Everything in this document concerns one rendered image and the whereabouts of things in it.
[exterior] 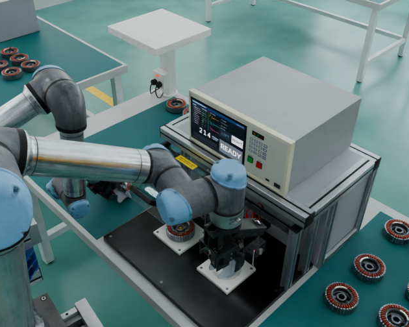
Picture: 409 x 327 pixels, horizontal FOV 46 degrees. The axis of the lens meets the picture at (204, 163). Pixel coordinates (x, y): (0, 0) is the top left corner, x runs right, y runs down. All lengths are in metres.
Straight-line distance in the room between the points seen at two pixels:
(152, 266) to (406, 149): 2.59
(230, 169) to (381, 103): 3.50
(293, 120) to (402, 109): 2.94
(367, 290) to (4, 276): 1.28
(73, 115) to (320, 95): 0.81
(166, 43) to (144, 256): 0.99
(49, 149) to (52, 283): 1.92
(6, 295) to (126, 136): 1.61
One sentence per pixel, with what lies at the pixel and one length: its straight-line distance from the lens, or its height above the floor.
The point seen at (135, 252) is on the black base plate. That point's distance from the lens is 1.82.
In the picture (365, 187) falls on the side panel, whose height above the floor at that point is 0.98.
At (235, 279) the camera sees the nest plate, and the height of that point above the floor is 0.78.
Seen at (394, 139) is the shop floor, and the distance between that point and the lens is 3.99.
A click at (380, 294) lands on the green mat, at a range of 1.83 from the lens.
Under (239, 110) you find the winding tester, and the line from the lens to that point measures 1.54.
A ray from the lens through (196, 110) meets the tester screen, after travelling 1.66.
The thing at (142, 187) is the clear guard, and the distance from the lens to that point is 1.66.
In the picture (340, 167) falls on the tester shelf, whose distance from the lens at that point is 1.70.
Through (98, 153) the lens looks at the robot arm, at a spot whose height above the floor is 1.55.
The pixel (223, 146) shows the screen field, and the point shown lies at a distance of 1.63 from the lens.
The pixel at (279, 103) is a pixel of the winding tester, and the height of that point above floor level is 1.32.
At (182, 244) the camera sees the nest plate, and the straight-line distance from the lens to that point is 1.82.
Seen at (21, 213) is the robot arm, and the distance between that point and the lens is 0.78.
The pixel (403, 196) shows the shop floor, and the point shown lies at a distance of 3.46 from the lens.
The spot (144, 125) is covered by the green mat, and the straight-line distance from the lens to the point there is 2.50.
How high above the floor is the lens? 2.13
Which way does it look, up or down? 38 degrees down
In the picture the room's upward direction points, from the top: 1 degrees clockwise
